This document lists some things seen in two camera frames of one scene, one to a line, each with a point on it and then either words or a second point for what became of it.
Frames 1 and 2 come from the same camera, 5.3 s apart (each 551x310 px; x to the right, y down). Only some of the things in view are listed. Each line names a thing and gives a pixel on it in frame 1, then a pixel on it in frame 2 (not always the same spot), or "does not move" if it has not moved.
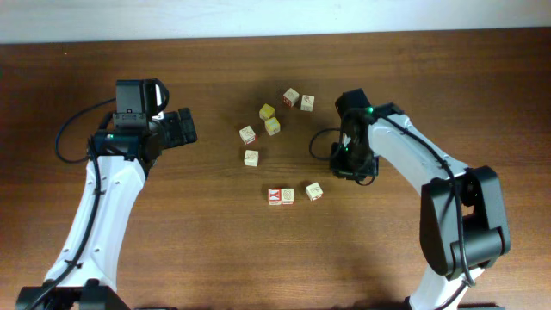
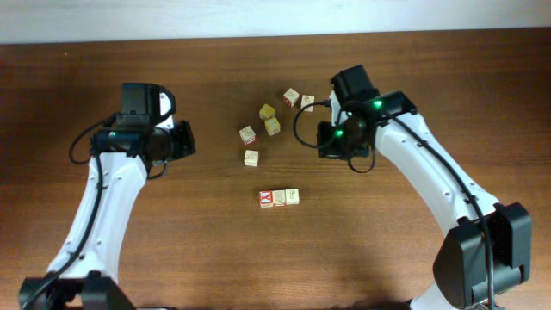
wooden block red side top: x=290 y=97 does not move
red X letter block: x=275 y=196 to x=266 y=199
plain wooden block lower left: x=250 y=158 does not move
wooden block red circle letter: x=287 y=195 to x=279 y=198
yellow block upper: x=266 y=112 does not move
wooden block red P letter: x=314 y=191 to x=292 y=196
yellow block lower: x=272 y=126 does not move
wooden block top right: x=307 y=102 does not move
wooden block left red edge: x=248 y=134 does not move
